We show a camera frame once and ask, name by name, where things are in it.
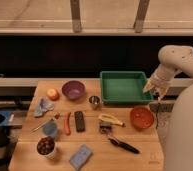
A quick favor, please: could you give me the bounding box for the orange apple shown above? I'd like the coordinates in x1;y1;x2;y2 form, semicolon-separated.
47;88;59;101

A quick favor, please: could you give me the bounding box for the small metal cup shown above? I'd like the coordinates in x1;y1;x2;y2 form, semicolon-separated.
89;96;100;110

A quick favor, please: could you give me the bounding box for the white cup of chocolates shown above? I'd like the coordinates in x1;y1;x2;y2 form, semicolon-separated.
36;136;56;159

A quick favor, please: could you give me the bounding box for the red bowl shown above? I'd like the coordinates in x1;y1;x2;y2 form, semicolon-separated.
130;107;154;129

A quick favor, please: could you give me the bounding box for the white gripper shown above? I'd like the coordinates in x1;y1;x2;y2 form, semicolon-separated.
143;65;180;100

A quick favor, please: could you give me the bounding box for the green plastic tray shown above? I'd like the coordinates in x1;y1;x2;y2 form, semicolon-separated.
100;71;153;105

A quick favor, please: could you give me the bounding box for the metal spoon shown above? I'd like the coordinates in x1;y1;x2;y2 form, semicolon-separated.
31;115;60;132

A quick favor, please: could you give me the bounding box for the blue sponge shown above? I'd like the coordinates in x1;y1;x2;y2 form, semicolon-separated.
69;144;92;171

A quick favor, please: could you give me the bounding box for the blue plastic cup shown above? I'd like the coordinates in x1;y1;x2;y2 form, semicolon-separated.
42;120;58;138

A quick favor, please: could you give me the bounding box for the black handled utensil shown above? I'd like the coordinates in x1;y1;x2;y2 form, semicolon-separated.
108;138;140;154

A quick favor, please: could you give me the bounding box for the crumpled blue cloth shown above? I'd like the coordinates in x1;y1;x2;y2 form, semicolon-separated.
34;97;54;117

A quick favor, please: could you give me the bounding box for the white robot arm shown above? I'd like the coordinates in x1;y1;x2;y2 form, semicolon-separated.
143;45;193;171

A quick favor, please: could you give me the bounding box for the black rectangular block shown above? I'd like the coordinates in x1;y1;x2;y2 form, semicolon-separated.
74;111;85;132

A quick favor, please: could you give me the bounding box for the small dark metal clip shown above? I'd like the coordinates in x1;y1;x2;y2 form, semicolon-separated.
99;122;112;134

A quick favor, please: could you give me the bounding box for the purple bowl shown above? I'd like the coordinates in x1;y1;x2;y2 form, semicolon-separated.
62;80;85;100

